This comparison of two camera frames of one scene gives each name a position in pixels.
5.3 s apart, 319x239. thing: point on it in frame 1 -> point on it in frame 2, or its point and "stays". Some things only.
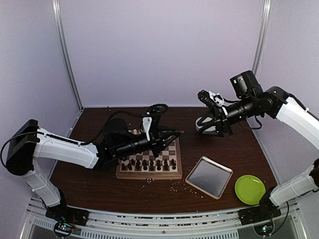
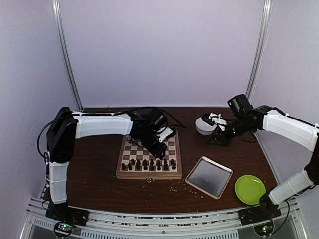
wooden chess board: (144, 165) stays
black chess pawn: (174, 165) stays
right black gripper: (219, 120) -> (218, 135)
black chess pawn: (137, 167) stays
